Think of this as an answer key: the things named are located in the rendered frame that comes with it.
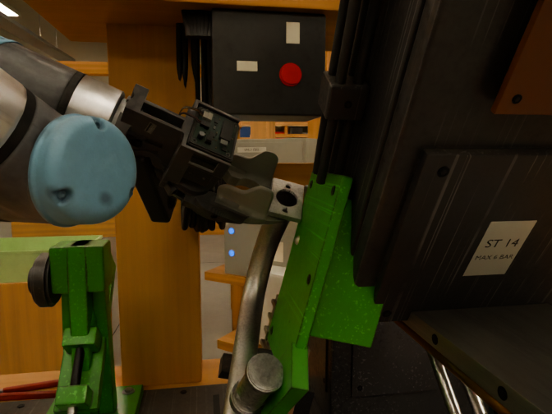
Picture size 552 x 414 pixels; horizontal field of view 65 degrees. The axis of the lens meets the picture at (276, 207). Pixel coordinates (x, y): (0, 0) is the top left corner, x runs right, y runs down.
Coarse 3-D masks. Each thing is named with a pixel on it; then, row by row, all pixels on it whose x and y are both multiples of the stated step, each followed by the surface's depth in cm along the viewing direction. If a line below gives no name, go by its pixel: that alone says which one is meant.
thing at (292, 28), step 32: (224, 32) 63; (256, 32) 63; (288, 32) 64; (320, 32) 65; (224, 64) 63; (256, 64) 64; (288, 64) 65; (320, 64) 65; (224, 96) 64; (256, 96) 64; (288, 96) 65
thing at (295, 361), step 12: (288, 348) 42; (288, 360) 41; (300, 360) 41; (288, 372) 40; (300, 372) 40; (288, 384) 39; (300, 384) 39; (276, 396) 42; (288, 396) 40; (300, 396) 40; (264, 408) 45; (276, 408) 42; (288, 408) 42
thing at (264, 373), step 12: (252, 360) 42; (264, 360) 42; (276, 360) 43; (252, 372) 41; (264, 372) 41; (276, 372) 42; (240, 384) 44; (252, 384) 40; (264, 384) 41; (276, 384) 41; (240, 396) 44; (252, 396) 42; (264, 396) 42; (240, 408) 45; (252, 408) 44
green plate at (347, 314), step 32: (320, 192) 45; (320, 224) 43; (320, 256) 41; (352, 256) 42; (288, 288) 49; (320, 288) 41; (352, 288) 43; (288, 320) 45; (320, 320) 43; (352, 320) 43
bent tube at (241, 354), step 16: (288, 192) 53; (272, 208) 50; (288, 208) 51; (272, 224) 53; (256, 240) 58; (272, 240) 56; (256, 256) 58; (272, 256) 58; (256, 272) 58; (256, 288) 57; (256, 304) 56; (240, 320) 55; (256, 320) 55; (240, 336) 53; (256, 336) 54; (240, 352) 51; (256, 352) 53; (240, 368) 50
